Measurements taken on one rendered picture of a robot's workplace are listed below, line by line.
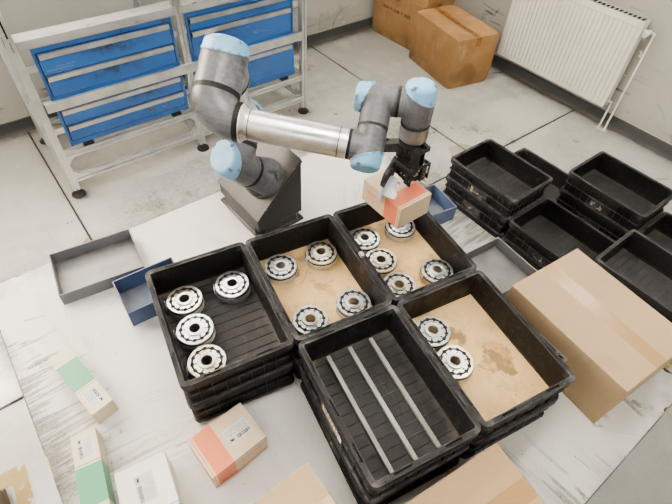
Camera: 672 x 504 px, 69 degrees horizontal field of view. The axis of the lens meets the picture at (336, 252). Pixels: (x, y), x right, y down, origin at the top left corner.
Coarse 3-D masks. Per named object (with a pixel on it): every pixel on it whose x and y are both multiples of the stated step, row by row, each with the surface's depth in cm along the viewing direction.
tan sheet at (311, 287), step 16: (304, 256) 159; (304, 272) 154; (320, 272) 154; (336, 272) 155; (288, 288) 150; (304, 288) 150; (320, 288) 150; (336, 288) 150; (352, 288) 151; (288, 304) 146; (304, 304) 146; (320, 304) 146; (352, 304) 147; (336, 320) 142
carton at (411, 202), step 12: (372, 180) 141; (372, 192) 140; (408, 192) 138; (420, 192) 138; (372, 204) 143; (384, 204) 138; (396, 204) 134; (408, 204) 135; (420, 204) 138; (384, 216) 141; (396, 216) 136; (408, 216) 138
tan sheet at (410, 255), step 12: (372, 228) 169; (384, 228) 169; (384, 240) 165; (420, 240) 166; (396, 252) 162; (408, 252) 162; (420, 252) 162; (432, 252) 162; (408, 264) 158; (420, 264) 158
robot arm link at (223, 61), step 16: (208, 48) 114; (224, 48) 114; (240, 48) 116; (208, 64) 114; (224, 64) 114; (240, 64) 116; (208, 80) 113; (224, 80) 114; (240, 80) 117; (240, 96) 119; (256, 144) 160
